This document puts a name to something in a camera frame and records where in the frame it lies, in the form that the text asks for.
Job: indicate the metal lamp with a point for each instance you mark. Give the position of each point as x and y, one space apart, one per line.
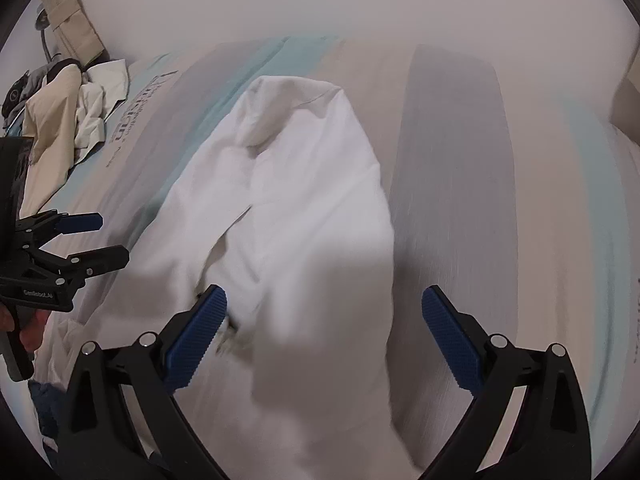
41 20

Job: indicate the crumpled white shirt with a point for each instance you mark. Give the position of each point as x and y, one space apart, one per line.
92 110

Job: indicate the beige cloth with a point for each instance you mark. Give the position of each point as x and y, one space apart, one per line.
47 130

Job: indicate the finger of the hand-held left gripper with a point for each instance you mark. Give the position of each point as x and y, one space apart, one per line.
100 259
82 222

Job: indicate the grey and black garment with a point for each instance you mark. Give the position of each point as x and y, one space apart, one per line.
35 77

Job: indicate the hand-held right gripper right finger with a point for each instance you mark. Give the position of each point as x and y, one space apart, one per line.
450 340

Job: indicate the person's left hand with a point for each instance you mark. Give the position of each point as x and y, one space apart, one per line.
35 327

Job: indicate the striped bed sheet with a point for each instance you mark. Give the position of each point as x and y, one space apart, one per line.
450 160

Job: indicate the white printed shirt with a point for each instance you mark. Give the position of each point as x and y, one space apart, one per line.
300 210

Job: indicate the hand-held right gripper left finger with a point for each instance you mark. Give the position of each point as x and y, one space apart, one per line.
197 332

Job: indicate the blue jeans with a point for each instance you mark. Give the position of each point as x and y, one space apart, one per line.
42 397

